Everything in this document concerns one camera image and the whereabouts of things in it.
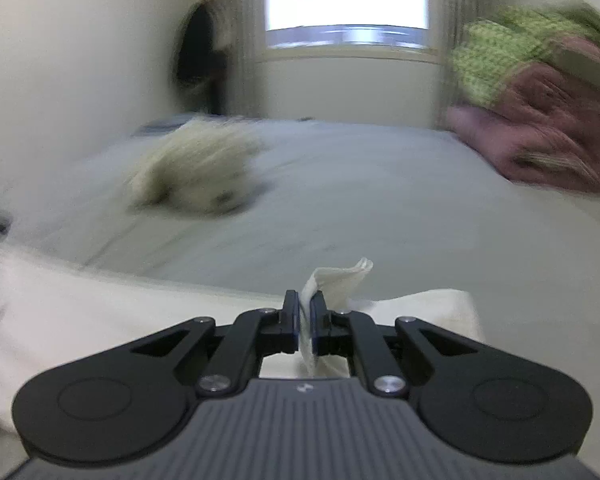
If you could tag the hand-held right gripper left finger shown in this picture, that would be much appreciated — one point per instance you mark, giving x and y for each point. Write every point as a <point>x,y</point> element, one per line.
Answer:
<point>294,317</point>

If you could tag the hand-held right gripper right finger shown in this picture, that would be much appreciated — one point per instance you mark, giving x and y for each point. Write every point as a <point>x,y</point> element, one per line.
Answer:
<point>316,320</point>

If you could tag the white garment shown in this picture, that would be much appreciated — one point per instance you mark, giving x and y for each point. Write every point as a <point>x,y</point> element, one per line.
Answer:
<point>105,310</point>

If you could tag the white plush dog toy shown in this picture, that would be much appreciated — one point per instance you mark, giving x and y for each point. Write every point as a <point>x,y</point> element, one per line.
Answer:
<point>195,165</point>

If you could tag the dark blue flat object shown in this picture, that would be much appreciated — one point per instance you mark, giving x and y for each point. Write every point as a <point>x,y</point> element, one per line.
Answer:
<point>155,125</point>

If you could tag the dark hanging jacket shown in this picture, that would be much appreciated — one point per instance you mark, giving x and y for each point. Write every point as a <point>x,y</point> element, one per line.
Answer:
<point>197,45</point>

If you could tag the green patterned pillow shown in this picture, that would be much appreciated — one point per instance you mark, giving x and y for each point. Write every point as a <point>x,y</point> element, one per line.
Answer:
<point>490,55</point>

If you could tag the mauve folded comforter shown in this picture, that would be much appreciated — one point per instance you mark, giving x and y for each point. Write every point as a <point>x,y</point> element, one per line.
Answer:
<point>555,110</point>

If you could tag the window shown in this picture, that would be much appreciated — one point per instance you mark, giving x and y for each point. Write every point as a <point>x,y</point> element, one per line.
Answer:
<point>345,0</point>

